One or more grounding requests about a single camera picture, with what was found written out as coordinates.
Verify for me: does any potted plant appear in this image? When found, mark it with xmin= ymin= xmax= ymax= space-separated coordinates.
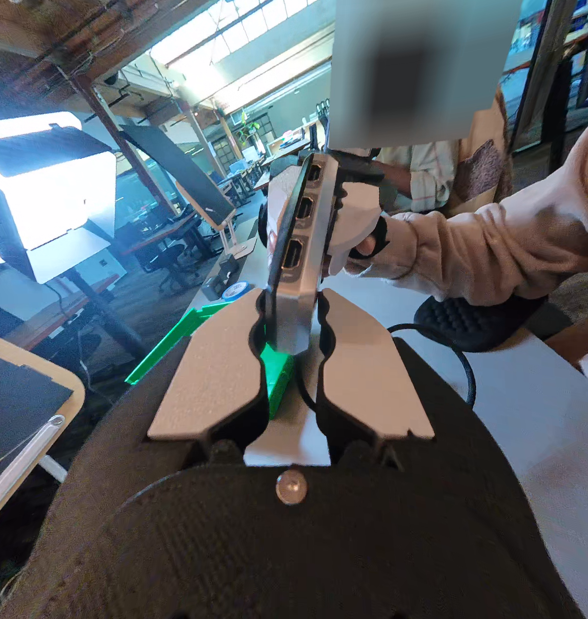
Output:
xmin=237 ymin=113 xmax=263 ymax=143

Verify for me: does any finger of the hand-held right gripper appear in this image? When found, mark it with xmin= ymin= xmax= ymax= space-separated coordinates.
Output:
xmin=318 ymin=180 xmax=384 ymax=283
xmin=265 ymin=165 xmax=299 ymax=254

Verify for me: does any person's right hand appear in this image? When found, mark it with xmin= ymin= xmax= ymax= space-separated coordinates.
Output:
xmin=346 ymin=213 xmax=393 ymax=264

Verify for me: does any black HDMI switch box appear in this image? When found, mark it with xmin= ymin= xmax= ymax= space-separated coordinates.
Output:
xmin=262 ymin=152 xmax=339 ymax=356

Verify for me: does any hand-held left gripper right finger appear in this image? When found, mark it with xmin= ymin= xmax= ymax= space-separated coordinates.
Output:
xmin=315 ymin=288 xmax=437 ymax=444

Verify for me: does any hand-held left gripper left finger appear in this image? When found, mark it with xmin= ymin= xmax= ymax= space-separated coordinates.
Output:
xmin=147 ymin=290 xmax=273 ymax=444

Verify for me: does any black panel with wooden rim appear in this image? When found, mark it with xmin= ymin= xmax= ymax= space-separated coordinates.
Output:
xmin=120 ymin=123 xmax=239 ymax=235
xmin=0 ymin=330 xmax=88 ymax=531

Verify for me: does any black office chair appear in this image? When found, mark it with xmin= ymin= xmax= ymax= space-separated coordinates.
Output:
xmin=141 ymin=235 xmax=196 ymax=293

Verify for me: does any green plastic bin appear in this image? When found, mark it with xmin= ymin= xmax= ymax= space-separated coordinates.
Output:
xmin=125 ymin=298 xmax=296 ymax=419

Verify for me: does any small black box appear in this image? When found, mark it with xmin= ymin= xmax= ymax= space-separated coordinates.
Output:
xmin=201 ymin=271 xmax=233 ymax=301

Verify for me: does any person's right forearm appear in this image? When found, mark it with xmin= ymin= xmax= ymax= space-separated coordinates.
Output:
xmin=367 ymin=110 xmax=588 ymax=308

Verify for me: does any bright softbox light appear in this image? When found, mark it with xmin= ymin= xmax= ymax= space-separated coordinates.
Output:
xmin=0 ymin=111 xmax=119 ymax=283

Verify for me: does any black foam pad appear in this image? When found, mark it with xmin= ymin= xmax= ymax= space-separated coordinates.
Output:
xmin=412 ymin=292 xmax=552 ymax=355

